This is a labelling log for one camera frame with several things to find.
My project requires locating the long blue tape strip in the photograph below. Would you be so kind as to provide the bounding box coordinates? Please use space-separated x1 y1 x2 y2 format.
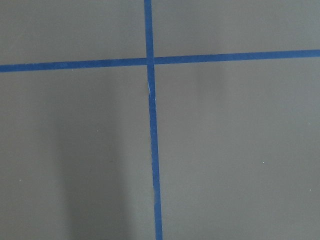
144 0 163 240

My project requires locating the crossing blue tape strip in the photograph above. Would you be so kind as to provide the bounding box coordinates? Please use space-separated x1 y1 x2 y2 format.
0 49 320 73

